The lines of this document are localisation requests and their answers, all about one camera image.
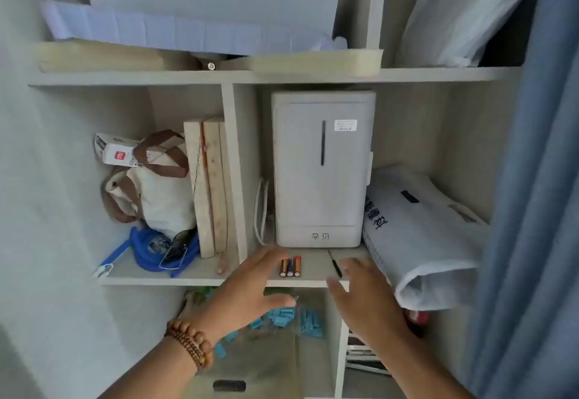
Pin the person's left hand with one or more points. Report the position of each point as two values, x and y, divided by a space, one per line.
239 299

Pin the person's right hand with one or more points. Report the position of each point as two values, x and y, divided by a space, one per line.
371 308

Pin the black screwdriver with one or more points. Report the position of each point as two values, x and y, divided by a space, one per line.
337 271

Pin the dark navy battery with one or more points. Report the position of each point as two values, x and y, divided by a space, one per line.
290 267

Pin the person's right forearm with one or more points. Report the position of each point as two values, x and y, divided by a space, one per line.
425 371

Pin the person's left forearm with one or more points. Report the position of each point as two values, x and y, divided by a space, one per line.
154 376

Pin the clear bag of blue pieces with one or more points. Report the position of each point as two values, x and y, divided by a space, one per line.
312 321

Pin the dark eyeglasses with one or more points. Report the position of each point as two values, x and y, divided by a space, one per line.
177 245

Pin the wooden board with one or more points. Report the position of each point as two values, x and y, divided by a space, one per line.
199 186
216 186

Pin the white box appliance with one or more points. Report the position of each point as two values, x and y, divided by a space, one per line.
316 186

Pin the white shelf unit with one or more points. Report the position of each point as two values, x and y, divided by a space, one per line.
235 163

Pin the white box red label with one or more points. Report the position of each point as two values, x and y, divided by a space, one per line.
113 149

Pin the blue curtain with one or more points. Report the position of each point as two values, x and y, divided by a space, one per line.
534 186

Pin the cream foam block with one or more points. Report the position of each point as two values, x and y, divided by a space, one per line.
316 63

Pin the folded white paper sheet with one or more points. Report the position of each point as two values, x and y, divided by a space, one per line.
181 34

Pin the white printed plastic bag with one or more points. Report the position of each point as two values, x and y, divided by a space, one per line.
461 14

